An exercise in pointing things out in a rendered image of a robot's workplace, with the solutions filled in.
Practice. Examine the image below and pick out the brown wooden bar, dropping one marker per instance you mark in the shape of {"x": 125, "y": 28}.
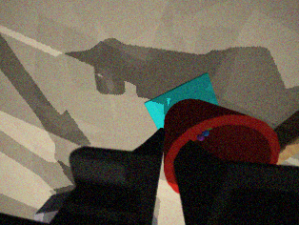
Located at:
{"x": 288, "y": 137}

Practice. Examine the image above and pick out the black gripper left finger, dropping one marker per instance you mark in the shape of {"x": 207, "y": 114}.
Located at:
{"x": 138, "y": 169}

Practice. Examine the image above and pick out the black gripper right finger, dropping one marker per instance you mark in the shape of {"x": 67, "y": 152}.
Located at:
{"x": 205, "y": 181}

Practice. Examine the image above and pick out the dark red cup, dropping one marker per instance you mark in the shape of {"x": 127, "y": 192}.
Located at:
{"x": 233, "y": 136}

